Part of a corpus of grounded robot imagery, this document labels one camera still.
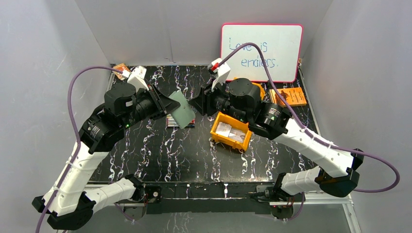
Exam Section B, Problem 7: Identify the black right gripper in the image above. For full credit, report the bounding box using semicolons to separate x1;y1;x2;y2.
188;78;249;124

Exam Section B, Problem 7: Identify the orange plastic bin tray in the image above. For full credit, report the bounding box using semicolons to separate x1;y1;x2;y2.
209;77;268;153

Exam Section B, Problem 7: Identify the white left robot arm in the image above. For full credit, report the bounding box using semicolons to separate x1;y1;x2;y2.
32;83;181;231

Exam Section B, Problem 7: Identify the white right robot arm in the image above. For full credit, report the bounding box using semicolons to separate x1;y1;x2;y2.
189;78;363;201

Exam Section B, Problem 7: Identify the white silver card stack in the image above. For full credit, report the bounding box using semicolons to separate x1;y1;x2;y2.
215;122;246;143

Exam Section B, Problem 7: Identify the small orange card pack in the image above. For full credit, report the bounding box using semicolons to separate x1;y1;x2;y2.
113;63;131;81

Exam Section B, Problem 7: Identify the coloured marker pen set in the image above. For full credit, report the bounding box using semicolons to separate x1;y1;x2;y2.
166;114;195;128

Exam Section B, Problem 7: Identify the orange booklet with black figure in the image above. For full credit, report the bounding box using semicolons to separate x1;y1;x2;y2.
269;87;307;107

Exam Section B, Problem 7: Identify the pink framed whiteboard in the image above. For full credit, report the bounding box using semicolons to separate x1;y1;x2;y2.
221;23;304;83

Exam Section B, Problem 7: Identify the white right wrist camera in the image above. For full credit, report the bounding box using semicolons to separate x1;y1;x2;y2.
207;58;231;92

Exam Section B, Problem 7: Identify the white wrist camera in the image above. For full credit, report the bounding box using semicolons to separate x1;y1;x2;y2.
127;66;149;91
207;58;231;92

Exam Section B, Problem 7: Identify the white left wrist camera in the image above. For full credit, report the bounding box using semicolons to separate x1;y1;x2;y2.
127;66;149;91

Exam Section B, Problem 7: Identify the black mounting base rail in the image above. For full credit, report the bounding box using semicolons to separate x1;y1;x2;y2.
116;182;305;216

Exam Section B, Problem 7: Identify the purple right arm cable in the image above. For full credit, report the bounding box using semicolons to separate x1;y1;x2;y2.
219;42;401;222

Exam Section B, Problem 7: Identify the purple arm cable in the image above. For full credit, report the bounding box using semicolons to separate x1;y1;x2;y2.
219;42;401;222
34;66;129;233

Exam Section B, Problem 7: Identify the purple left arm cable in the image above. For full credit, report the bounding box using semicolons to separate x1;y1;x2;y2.
34;66;129;233

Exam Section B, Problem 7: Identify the aluminium frame rail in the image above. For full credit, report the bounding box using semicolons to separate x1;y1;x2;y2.
57;183;363;233

